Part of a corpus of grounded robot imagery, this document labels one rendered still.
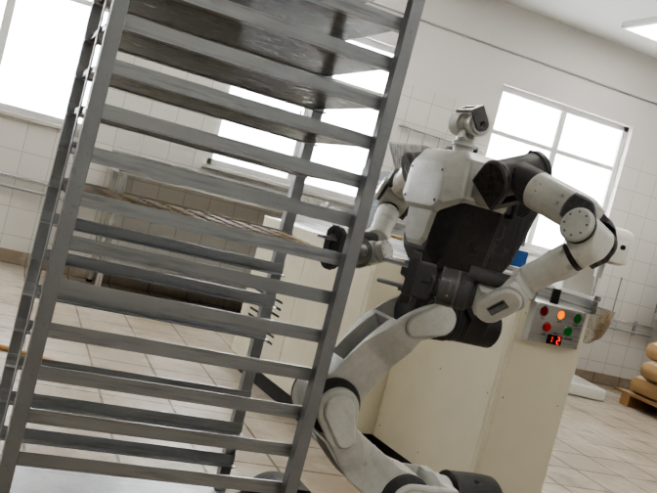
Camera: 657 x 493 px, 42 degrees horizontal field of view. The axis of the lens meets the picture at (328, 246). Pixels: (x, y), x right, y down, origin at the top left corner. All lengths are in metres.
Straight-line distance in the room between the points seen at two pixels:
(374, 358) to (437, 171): 0.50
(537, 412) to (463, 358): 0.32
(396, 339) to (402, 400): 1.41
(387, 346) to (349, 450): 0.28
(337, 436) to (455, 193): 0.66
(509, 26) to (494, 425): 4.98
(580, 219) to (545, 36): 5.99
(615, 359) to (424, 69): 3.31
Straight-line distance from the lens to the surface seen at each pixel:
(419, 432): 3.46
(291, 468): 2.00
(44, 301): 1.78
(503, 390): 3.14
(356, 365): 2.19
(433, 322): 2.21
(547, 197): 1.98
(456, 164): 2.16
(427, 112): 7.25
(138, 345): 1.85
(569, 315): 3.21
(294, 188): 2.33
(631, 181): 8.36
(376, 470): 2.31
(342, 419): 2.16
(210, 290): 2.29
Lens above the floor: 0.98
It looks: 3 degrees down
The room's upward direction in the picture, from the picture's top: 15 degrees clockwise
